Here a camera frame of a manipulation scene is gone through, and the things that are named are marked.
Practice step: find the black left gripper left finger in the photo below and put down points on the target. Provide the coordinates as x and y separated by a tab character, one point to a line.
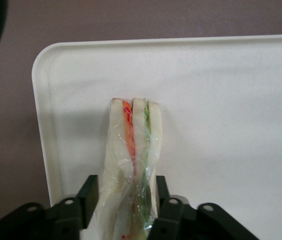
63	220

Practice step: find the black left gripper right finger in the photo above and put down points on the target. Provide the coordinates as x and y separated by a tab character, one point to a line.
180	222

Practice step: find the plastic-wrapped triangle sandwich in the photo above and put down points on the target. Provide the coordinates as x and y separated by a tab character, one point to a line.
128	175

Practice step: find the beige plastic tray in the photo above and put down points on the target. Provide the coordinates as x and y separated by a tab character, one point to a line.
218	112

